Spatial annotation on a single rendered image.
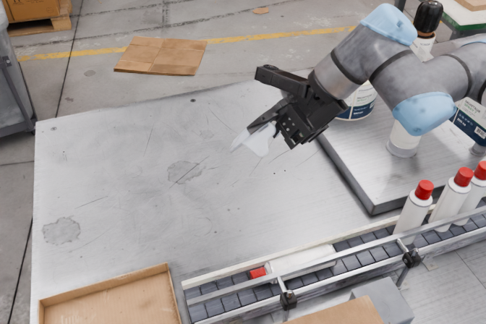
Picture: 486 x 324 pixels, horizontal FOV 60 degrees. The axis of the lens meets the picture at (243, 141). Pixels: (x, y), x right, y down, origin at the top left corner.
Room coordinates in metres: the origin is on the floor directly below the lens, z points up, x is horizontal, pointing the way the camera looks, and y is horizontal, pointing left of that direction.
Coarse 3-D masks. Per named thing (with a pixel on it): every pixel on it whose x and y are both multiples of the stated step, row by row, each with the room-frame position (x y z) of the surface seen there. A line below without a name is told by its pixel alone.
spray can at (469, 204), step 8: (480, 168) 0.67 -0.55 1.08; (480, 176) 0.66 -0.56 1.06; (472, 184) 0.66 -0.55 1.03; (480, 184) 0.65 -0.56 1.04; (472, 192) 0.65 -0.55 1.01; (480, 192) 0.65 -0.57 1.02; (464, 200) 0.65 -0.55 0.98; (472, 200) 0.65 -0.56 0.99; (464, 208) 0.65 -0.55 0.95; (472, 208) 0.65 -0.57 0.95; (456, 224) 0.65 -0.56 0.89; (464, 224) 0.65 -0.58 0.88
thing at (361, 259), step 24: (480, 216) 0.68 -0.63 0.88; (360, 240) 0.60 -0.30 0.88; (432, 240) 0.60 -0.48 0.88; (336, 264) 0.54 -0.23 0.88; (360, 264) 0.54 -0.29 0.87; (192, 288) 0.47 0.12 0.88; (216, 288) 0.47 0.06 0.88; (264, 288) 0.47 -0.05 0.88; (288, 288) 0.47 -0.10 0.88; (192, 312) 0.42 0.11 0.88; (216, 312) 0.42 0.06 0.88
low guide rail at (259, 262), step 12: (396, 216) 0.65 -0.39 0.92; (360, 228) 0.62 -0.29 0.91; (372, 228) 0.62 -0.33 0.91; (324, 240) 0.58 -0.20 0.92; (336, 240) 0.59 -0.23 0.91; (276, 252) 0.55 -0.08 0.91; (288, 252) 0.55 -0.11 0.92; (240, 264) 0.52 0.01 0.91; (252, 264) 0.52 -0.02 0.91; (264, 264) 0.52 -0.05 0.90; (204, 276) 0.48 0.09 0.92; (216, 276) 0.49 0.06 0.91
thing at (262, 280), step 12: (456, 216) 0.62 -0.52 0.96; (468, 216) 0.62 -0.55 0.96; (420, 228) 0.58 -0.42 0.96; (432, 228) 0.59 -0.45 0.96; (384, 240) 0.55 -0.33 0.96; (348, 252) 0.52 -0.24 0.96; (360, 252) 0.52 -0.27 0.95; (300, 264) 0.49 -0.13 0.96; (312, 264) 0.49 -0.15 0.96; (324, 264) 0.49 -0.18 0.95; (264, 276) 0.46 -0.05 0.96; (276, 276) 0.46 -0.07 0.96; (228, 288) 0.43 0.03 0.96; (240, 288) 0.43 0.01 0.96; (192, 300) 0.40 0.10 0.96; (204, 300) 0.41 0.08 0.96
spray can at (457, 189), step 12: (468, 168) 0.66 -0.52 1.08; (456, 180) 0.65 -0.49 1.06; (468, 180) 0.63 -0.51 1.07; (444, 192) 0.65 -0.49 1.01; (456, 192) 0.63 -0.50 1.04; (468, 192) 0.63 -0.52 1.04; (444, 204) 0.64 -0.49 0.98; (456, 204) 0.63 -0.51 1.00; (432, 216) 0.65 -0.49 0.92; (444, 216) 0.63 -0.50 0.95; (444, 228) 0.63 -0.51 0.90
